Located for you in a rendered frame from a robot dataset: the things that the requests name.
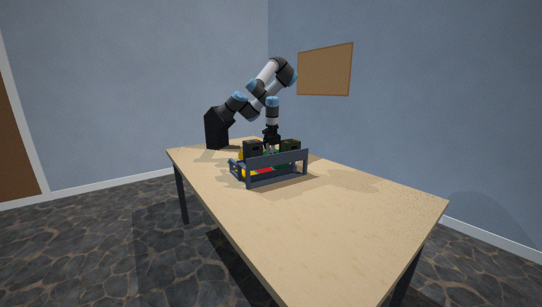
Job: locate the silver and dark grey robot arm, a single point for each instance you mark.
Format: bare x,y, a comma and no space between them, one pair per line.
285,77

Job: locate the grey metal shelf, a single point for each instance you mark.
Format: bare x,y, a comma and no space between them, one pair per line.
259,171

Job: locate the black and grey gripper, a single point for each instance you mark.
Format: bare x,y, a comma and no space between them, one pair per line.
270,139

